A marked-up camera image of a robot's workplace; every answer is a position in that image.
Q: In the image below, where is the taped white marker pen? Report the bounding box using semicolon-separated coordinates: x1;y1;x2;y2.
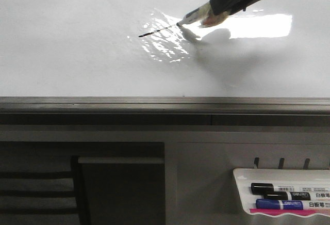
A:
176;2;230;28

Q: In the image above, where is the white whiteboard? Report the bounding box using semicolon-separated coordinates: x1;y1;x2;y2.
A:
1;0;329;116

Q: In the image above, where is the black capped whiteboard marker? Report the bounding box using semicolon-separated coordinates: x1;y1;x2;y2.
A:
251;183;329;194

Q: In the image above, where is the blue capped whiteboard marker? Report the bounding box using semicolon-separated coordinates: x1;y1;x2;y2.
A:
256;199;329;210

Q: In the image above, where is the black metal hook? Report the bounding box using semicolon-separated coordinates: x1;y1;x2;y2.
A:
303;158;310;170
254;157;260;169
278;158;285;169

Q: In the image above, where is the white marker tray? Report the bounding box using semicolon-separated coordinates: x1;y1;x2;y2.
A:
233;168;329;224

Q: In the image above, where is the dark chair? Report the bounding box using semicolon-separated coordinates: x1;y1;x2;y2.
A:
1;156;91;224

